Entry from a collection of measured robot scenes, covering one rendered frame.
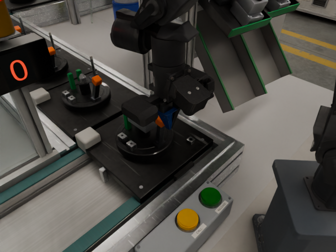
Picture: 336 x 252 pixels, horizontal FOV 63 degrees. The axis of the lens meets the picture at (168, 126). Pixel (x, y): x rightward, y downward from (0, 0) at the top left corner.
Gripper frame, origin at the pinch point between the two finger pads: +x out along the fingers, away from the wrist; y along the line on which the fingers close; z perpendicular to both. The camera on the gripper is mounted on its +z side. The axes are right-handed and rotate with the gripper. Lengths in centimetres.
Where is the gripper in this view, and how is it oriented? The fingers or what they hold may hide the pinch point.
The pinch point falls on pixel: (169, 115)
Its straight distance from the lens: 54.8
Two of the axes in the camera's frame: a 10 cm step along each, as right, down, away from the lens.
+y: 7.0, -4.7, 5.4
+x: 0.1, 7.6, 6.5
